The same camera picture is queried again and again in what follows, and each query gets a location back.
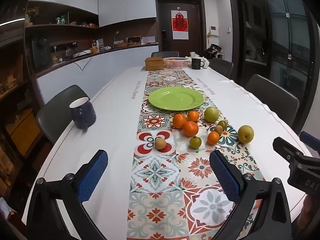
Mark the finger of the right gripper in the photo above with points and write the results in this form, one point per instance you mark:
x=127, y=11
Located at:
x=310, y=141
x=285, y=149

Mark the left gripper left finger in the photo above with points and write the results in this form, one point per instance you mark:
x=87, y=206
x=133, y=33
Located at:
x=44, y=219

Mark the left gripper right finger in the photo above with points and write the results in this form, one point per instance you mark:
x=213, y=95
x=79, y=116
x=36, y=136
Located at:
x=273, y=219

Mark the yellow-green pear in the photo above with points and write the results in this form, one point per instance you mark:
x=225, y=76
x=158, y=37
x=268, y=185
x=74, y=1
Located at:
x=245, y=134

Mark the small green tomato back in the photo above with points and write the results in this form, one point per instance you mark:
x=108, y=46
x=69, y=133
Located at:
x=223, y=124

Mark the small green tomato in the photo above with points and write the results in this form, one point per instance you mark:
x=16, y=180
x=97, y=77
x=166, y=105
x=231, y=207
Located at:
x=195, y=142
x=223, y=124

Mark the brown longan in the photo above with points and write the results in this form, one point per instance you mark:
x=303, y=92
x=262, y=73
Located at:
x=160, y=143
x=218, y=129

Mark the small orange mandarin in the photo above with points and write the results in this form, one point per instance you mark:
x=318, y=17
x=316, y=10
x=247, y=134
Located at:
x=213, y=138

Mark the green apple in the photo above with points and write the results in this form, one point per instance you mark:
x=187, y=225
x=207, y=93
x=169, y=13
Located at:
x=211, y=114

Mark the small green tomato front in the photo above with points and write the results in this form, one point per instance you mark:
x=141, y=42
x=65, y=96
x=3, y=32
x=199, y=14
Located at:
x=195, y=142

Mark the orange mandarin back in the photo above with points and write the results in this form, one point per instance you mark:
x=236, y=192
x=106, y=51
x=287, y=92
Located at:
x=193, y=116

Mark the white kitchen counter cabinet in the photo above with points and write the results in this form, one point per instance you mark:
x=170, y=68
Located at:
x=92, y=73

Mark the person's right hand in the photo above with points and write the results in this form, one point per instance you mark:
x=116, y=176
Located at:
x=308, y=211

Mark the grey chair right near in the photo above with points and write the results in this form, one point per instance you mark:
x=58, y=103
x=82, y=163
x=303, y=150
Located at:
x=279, y=100

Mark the grey chair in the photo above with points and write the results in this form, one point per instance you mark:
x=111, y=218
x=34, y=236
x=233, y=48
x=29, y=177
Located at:
x=221, y=66
x=279, y=100
x=55, y=116

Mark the patterned table runner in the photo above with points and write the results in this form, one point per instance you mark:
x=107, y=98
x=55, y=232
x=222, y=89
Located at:
x=174, y=194

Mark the grey chair right far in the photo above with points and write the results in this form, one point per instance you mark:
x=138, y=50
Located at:
x=221, y=66

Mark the grey chair left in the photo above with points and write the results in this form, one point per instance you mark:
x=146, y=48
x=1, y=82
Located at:
x=55, y=116

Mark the dark blue mug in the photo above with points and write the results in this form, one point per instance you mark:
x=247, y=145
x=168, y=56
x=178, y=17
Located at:
x=83, y=113

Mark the black bag on stool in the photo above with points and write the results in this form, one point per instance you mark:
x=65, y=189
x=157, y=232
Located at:
x=212, y=51

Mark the green plate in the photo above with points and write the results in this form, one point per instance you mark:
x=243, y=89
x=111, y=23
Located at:
x=176, y=98

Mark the black mug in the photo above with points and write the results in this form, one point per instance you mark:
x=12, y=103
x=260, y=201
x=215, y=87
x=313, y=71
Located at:
x=197, y=64

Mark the white tissue cloth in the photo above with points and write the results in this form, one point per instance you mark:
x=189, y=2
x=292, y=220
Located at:
x=193, y=55

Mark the dark brown door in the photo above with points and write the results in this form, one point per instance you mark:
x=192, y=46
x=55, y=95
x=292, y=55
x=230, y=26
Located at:
x=197, y=26

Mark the white intercom panel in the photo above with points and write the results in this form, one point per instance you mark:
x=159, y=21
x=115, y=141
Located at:
x=214, y=31

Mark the grey chair table end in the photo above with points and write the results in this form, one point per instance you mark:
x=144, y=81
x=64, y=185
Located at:
x=165, y=54

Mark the wicker basket box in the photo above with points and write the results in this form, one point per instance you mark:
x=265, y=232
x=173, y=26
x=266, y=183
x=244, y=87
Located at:
x=154, y=63

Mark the red fu calendar poster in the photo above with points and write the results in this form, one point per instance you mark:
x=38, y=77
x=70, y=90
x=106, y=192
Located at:
x=179, y=24

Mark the black water dispenser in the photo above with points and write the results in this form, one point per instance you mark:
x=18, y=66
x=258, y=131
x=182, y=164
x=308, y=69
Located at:
x=41, y=52

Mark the white desk lamp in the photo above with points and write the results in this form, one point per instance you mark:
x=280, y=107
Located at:
x=116, y=34

